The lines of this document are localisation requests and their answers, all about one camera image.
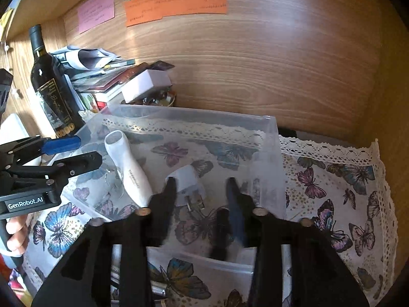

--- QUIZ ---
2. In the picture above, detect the dark wine bottle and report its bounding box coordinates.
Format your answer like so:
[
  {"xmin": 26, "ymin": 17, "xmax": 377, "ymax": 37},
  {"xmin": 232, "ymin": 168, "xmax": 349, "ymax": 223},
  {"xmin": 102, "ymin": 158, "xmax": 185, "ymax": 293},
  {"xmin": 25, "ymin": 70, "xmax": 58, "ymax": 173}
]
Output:
[{"xmin": 29, "ymin": 25, "xmax": 86, "ymax": 139}]

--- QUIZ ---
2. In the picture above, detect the white power adapter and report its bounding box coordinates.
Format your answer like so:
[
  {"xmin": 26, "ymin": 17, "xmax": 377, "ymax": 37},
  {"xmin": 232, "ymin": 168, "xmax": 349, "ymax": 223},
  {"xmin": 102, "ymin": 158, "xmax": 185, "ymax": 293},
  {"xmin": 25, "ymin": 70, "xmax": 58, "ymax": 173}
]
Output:
[{"xmin": 166, "ymin": 165, "xmax": 207, "ymax": 212}]

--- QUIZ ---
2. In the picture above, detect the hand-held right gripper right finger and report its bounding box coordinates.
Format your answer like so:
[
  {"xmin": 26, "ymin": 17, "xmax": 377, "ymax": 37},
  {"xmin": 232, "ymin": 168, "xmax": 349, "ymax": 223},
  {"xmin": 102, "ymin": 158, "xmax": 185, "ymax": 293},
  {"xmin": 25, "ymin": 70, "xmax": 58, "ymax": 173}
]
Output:
[{"xmin": 225, "ymin": 177, "xmax": 371, "ymax": 307}]

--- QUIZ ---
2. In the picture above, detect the pink paper note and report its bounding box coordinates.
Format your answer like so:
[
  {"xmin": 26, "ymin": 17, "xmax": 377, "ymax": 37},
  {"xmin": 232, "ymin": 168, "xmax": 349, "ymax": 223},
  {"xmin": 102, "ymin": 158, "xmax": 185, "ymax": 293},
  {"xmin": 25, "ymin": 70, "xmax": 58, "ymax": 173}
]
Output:
[{"xmin": 77, "ymin": 0, "xmax": 116, "ymax": 35}]

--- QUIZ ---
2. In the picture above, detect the white cardboard box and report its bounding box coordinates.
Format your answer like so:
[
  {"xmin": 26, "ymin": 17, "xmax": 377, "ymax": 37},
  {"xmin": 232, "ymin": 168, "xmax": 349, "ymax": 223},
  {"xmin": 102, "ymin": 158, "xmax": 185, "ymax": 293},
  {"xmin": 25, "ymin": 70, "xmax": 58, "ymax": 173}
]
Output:
[{"xmin": 121, "ymin": 69, "xmax": 172, "ymax": 103}]

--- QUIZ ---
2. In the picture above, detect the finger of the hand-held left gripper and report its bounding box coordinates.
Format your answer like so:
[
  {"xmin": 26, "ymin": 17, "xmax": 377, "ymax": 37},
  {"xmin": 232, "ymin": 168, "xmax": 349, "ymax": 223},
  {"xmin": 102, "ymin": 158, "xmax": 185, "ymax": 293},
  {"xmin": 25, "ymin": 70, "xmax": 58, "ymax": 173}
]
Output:
[
  {"xmin": 0, "ymin": 151, "xmax": 103, "ymax": 190},
  {"xmin": 0, "ymin": 135, "xmax": 81, "ymax": 167}
]

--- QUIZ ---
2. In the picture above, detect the butterfly print lace tablecloth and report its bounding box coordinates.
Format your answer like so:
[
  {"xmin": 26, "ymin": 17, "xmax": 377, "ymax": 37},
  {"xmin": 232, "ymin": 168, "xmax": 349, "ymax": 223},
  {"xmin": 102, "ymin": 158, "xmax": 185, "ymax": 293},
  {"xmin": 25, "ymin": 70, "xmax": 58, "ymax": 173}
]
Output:
[{"xmin": 26, "ymin": 109, "xmax": 399, "ymax": 307}]

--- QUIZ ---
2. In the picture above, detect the clear plastic storage box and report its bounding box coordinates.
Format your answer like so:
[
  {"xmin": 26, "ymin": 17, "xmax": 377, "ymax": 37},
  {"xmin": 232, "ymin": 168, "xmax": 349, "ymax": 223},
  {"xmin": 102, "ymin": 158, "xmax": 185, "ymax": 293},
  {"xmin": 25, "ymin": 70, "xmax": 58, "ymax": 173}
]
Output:
[{"xmin": 61, "ymin": 104, "xmax": 288, "ymax": 307}]

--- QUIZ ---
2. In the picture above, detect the bowl of wrapped candies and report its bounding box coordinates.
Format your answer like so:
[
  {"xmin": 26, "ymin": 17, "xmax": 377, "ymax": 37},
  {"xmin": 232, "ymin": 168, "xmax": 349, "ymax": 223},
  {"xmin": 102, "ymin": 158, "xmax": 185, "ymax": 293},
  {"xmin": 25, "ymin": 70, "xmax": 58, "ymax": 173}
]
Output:
[{"xmin": 128, "ymin": 86, "xmax": 177, "ymax": 107}]

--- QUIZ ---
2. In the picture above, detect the orange paper note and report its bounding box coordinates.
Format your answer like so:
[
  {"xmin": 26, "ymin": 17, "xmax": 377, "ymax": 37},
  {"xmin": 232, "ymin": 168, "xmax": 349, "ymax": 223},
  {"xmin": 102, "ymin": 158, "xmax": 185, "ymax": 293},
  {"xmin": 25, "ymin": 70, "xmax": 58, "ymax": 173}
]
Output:
[{"xmin": 124, "ymin": 0, "xmax": 228, "ymax": 28}]

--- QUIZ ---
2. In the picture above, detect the stack of books and papers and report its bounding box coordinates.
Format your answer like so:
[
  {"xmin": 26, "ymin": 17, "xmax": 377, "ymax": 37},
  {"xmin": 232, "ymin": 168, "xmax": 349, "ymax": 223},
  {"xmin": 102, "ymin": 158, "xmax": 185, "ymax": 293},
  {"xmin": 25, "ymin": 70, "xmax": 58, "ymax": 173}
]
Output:
[{"xmin": 51, "ymin": 46, "xmax": 176, "ymax": 113}]

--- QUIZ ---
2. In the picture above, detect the black cylindrical object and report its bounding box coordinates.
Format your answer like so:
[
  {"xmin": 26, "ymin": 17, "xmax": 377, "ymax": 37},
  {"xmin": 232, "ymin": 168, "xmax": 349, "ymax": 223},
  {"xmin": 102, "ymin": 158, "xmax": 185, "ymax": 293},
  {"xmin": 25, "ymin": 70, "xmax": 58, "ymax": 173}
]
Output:
[{"xmin": 208, "ymin": 208, "xmax": 232, "ymax": 261}]

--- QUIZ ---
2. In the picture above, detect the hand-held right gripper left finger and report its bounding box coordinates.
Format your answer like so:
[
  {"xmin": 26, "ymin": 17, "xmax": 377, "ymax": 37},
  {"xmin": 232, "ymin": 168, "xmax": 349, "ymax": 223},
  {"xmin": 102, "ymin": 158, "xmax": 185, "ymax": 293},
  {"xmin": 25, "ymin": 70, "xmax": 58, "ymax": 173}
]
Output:
[{"xmin": 30, "ymin": 177, "xmax": 178, "ymax": 307}]

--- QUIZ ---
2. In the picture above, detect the person's left hand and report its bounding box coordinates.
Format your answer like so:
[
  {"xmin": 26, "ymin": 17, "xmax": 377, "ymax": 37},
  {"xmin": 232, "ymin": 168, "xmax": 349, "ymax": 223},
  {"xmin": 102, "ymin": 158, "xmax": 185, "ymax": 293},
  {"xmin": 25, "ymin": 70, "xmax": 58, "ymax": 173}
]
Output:
[{"xmin": 6, "ymin": 214, "xmax": 30, "ymax": 254}]

